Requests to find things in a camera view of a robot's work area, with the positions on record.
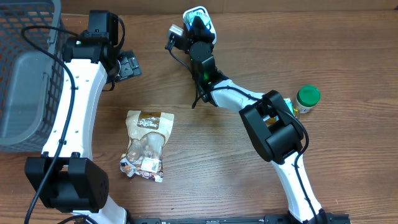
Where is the beige brown snack bag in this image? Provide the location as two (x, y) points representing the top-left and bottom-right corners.
(119, 110), (175, 183)

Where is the teal tissue pack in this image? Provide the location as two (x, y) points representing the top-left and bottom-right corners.
(284, 98), (294, 113)

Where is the green lidded cup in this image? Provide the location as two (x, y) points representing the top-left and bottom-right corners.
(294, 85), (321, 113)

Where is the teal wet wipes pack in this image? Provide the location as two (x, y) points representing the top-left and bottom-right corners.
(183, 7), (211, 29)

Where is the yellow drink bottle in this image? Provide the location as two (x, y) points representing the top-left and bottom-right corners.
(265, 108), (300, 125)

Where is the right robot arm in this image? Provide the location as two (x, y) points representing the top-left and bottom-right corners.
(175, 16), (328, 223)

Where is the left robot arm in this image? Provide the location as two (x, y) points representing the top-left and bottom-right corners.
(25, 10), (141, 223)

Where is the white barcode scanner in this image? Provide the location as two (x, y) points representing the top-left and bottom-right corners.
(183, 6), (217, 45)

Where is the dark grey plastic basket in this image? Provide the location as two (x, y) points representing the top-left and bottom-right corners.
(1, 0), (68, 152)

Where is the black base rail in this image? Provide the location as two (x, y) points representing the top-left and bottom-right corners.
(128, 213), (351, 224)

